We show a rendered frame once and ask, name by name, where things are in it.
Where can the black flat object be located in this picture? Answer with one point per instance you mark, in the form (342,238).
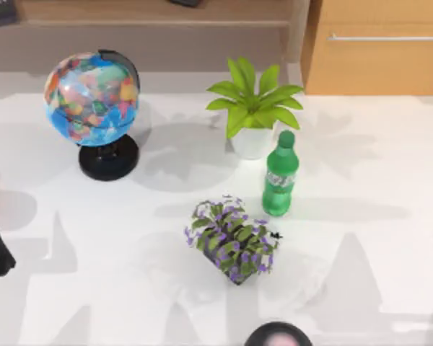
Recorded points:
(185,2)

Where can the open wooden shelf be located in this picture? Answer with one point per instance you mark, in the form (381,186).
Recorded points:
(148,29)

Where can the dark keyboard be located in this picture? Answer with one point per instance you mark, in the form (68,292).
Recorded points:
(0,11)

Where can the green plant in white pot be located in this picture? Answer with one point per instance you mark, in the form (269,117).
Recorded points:
(252,108)

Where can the wooden cupboard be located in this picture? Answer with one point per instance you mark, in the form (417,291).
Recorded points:
(375,61)

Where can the green bottle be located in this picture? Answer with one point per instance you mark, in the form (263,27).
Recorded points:
(280,176)

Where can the colourful globe on black stand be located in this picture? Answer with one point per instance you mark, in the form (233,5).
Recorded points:
(90,97)

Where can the black round object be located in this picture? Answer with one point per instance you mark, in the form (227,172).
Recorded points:
(278,335)

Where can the purple flowered plant in dark pot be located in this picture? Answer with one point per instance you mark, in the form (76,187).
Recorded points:
(234,239)

